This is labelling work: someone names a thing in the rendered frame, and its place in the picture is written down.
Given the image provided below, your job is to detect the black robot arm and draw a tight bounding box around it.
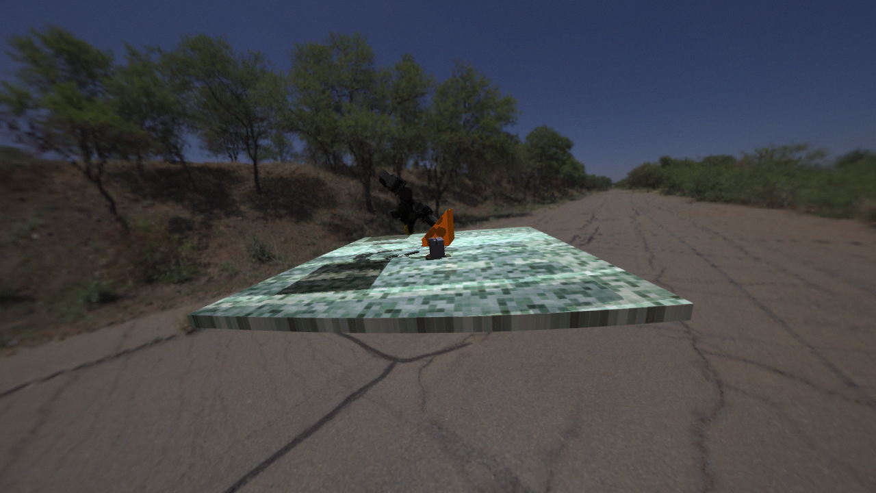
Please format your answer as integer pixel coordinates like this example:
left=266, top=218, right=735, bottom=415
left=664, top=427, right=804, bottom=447
left=378, top=170, right=438, bottom=228

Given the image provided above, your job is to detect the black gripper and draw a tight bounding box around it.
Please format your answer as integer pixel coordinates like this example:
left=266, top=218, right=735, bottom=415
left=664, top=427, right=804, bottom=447
left=393, top=200, right=424, bottom=233

